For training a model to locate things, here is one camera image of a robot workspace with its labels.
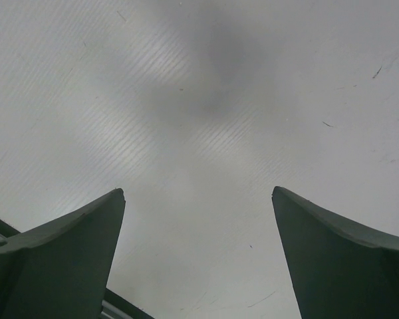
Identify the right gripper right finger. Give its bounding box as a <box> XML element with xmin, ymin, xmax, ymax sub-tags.
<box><xmin>272</xmin><ymin>187</ymin><xmax>399</xmax><ymax>318</ymax></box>

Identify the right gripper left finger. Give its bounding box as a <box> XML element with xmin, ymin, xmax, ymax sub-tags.
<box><xmin>0</xmin><ymin>189</ymin><xmax>126</xmax><ymax>318</ymax></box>

